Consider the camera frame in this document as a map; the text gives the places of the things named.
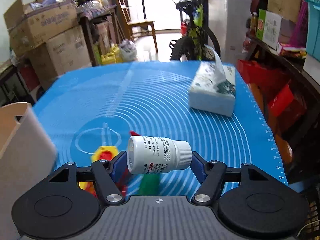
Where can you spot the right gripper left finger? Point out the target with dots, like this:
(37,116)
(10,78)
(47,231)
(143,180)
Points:
(105,176)

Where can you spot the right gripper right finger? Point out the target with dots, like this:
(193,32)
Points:
(212,175)

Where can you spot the red lobster toy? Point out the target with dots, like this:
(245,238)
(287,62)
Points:
(122,184)

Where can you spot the white pill bottle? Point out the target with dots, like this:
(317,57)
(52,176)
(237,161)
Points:
(155,155)

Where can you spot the green small bottle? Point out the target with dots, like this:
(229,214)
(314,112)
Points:
(149,185)

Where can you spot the beige plastic storage bin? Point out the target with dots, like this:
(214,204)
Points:
(27,156)

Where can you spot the blue silicone baking mat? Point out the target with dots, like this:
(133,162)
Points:
(88,108)

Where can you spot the white tissue box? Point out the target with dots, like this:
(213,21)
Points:
(213,88)

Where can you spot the red paper bag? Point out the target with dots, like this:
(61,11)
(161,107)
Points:
(284,103)

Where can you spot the yellow oil jug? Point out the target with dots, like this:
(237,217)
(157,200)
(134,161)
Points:
(114,56)

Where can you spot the black metal shelf rack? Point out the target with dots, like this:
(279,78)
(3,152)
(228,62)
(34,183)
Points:
(13,88)

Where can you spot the lower cardboard box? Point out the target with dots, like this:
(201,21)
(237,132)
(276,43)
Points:
(61,54)

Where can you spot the green black bicycle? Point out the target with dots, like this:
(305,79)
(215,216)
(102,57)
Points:
(198,42)

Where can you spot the wooden chair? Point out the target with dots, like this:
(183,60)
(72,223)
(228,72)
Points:
(133,29)

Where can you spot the green white box on shelf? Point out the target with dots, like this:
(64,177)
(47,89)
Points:
(268,29)

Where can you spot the teal plastic storage bin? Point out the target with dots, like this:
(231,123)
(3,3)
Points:
(312,43)

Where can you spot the white freezer cabinet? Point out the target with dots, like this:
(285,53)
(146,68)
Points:
(227,19)

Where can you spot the upper open cardboard box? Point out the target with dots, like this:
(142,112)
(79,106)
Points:
(30,28)

